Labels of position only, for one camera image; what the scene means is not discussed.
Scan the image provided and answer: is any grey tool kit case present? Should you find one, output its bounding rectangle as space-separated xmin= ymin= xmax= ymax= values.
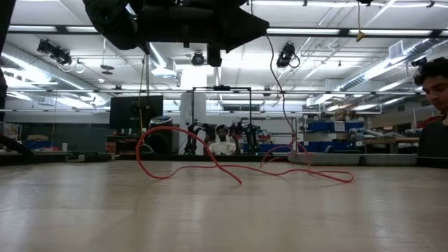
xmin=287 ymin=151 xmax=418 ymax=167

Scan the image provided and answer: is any person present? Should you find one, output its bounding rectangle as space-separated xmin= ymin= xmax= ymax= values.
xmin=206 ymin=124 xmax=243 ymax=157
xmin=412 ymin=57 xmax=448 ymax=158

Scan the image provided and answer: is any black ceiling light bar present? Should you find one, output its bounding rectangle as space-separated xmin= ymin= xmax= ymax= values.
xmin=0 ymin=24 xmax=448 ymax=39

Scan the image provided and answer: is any thin black station frame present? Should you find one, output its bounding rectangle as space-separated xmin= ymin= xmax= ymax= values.
xmin=190 ymin=85 xmax=253 ymax=155

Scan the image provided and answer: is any yellow hanging hook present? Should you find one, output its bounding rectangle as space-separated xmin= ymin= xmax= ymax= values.
xmin=356 ymin=0 xmax=367 ymax=43

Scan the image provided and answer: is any wooden workbench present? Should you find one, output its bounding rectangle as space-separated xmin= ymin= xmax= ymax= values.
xmin=363 ymin=136 xmax=421 ymax=155

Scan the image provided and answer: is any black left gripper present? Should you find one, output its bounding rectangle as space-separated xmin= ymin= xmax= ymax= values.
xmin=139 ymin=0 xmax=270 ymax=67

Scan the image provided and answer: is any thin red wire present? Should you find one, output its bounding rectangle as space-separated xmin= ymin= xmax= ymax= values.
xmin=135 ymin=33 xmax=355 ymax=185

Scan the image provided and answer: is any blue storage bin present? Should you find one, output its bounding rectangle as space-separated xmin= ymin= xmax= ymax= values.
xmin=307 ymin=120 xmax=367 ymax=133
xmin=297 ymin=140 xmax=365 ymax=153

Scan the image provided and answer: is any black monitor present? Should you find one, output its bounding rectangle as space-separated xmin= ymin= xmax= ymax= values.
xmin=109 ymin=94 xmax=165 ymax=130

